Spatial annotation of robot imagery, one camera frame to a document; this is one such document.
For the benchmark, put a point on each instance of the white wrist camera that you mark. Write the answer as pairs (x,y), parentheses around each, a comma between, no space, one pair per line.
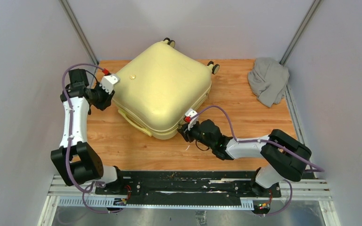
(108,82)
(191,118)

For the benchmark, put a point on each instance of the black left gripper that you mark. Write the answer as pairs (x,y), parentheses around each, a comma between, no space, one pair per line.
(108,98)

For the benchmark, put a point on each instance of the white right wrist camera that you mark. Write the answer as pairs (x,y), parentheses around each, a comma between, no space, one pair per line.
(191,118)

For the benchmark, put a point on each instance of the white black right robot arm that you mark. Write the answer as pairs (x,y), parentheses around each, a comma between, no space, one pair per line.
(287,158)

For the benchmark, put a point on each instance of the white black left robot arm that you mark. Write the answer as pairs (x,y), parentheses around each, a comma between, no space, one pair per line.
(75,159)

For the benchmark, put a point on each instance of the grey crumpled cloth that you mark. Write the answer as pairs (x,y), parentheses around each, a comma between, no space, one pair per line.
(268,80)

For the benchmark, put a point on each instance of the cream suitcase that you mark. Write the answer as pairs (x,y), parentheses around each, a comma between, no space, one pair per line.
(159,86)

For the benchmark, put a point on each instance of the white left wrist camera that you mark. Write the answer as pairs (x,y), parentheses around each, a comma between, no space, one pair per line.
(108,82)

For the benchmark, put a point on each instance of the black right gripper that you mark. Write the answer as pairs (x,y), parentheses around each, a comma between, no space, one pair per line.
(186,133)

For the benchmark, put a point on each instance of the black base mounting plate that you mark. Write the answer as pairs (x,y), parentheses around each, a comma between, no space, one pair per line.
(193,188)

